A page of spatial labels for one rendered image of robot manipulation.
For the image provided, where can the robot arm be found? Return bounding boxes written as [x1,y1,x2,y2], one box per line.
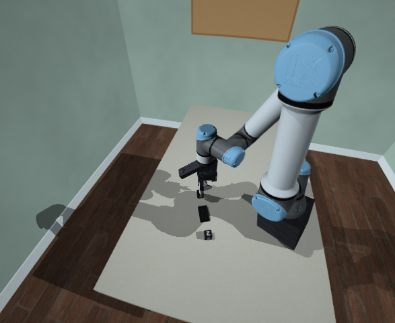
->
[178,26,356,221]

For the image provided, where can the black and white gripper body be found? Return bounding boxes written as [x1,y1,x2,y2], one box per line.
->
[196,157,218,182]

